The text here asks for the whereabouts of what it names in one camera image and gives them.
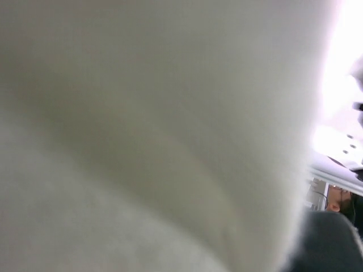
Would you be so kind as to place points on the grey cream ruffled pillowcase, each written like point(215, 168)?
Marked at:
point(165, 136)

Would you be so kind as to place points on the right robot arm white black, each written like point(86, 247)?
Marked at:
point(340, 136)

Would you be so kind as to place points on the person with glasses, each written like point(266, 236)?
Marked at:
point(346, 203)

